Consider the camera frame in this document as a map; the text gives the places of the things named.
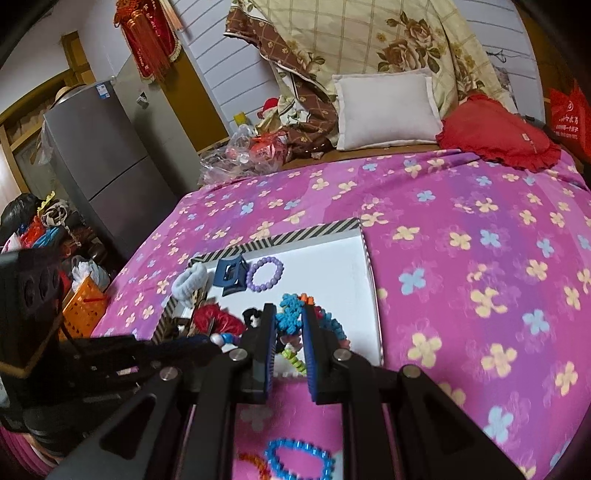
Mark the red ruffled pillow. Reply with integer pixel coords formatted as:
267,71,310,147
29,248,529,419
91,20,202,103
435,93,561,173

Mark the white pillow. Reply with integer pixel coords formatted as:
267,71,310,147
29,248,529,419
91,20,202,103
331,69,445,152

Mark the blue bead bracelet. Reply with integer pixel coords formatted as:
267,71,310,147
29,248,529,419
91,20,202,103
264,438,334,480

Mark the blue flower bracelet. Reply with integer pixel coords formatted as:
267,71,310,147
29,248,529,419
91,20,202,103
277,293,308,337

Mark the yellow wooden door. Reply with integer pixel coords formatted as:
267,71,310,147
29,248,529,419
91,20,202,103
175,46,232,153

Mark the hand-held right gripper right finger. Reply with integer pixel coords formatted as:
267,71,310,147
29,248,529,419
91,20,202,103
301,305,525,480

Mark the orange plastic basket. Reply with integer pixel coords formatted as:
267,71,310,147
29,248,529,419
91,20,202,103
60,277,112,340

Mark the blue hair claw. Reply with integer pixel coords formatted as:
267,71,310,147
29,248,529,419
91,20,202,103
212,256,247,296

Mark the purple bead bracelet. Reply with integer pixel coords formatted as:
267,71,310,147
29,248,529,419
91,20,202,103
246,257,284,292

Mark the pink floral bedsheet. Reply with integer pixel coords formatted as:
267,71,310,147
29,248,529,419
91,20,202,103
0,150,591,480

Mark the cream brown floral quilt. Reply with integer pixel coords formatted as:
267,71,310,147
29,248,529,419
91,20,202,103
225,0,518,160

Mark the white plastic bag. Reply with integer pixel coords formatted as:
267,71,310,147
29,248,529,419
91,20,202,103
69,256,112,289

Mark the red knot wall hanging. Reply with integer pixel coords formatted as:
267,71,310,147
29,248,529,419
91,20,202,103
115,0,182,84

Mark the grey refrigerator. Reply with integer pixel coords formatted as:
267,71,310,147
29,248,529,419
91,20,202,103
43,53,199,259

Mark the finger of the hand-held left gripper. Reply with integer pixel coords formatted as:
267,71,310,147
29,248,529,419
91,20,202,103
92,364,181,393
88,336,222,367

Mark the striped cardboard box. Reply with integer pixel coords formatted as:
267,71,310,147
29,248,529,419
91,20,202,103
152,218,385,377

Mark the black bag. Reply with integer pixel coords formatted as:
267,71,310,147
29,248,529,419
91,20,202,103
0,193,42,241

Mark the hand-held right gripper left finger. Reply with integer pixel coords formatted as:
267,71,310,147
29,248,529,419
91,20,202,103
46,302,278,480

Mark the orange bead bracelet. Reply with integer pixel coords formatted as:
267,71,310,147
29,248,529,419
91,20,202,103
238,451,273,480

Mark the red shopping bag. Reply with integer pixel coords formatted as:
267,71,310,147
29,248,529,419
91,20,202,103
549,78,591,162

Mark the clear plastic bag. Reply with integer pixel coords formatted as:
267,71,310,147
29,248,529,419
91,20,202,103
198,124,289,188

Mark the multicolour bead bracelet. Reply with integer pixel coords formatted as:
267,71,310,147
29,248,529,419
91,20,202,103
300,293,352,349

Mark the white slatted headboard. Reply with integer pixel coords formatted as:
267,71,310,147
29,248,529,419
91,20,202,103
168,0,278,139

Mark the straw hat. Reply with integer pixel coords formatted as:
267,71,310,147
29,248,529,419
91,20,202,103
50,84,88,109

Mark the green spiral hair tie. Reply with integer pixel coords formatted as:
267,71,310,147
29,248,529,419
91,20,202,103
277,346,309,372

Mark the white scrunchie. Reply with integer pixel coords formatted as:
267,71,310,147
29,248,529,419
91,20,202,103
172,262,211,308

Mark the red scrunchie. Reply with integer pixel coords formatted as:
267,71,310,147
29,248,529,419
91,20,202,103
191,302,247,337

